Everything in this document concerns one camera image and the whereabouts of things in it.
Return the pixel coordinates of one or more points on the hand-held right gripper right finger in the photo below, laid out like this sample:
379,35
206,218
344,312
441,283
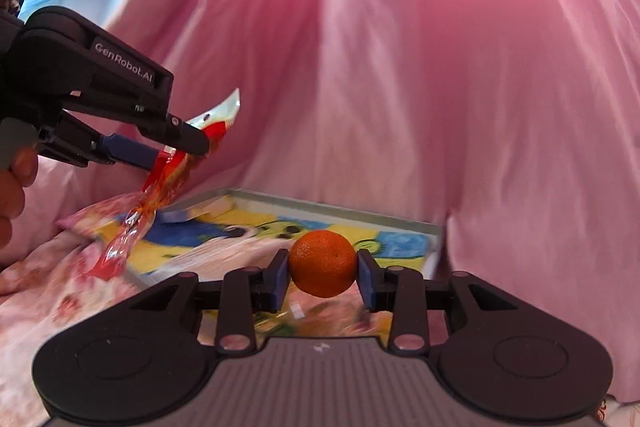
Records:
365,279

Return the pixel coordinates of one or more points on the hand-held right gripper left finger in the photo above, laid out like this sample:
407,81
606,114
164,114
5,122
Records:
281,279

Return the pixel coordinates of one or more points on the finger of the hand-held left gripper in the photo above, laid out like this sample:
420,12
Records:
130,152
190,137

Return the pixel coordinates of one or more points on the orange tangerine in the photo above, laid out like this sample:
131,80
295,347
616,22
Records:
323,263

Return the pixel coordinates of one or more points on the grey cardboard box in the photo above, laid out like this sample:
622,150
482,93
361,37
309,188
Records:
400,249

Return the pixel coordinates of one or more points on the red snack packet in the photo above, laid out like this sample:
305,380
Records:
165,187

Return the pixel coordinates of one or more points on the person's left hand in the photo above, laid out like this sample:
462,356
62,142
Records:
12,202

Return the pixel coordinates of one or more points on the floral pillow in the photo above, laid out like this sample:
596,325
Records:
95,217

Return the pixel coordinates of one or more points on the blue paper piece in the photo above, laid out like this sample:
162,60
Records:
177,217

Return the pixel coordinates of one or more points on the pink curtain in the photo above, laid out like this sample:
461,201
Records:
425,57

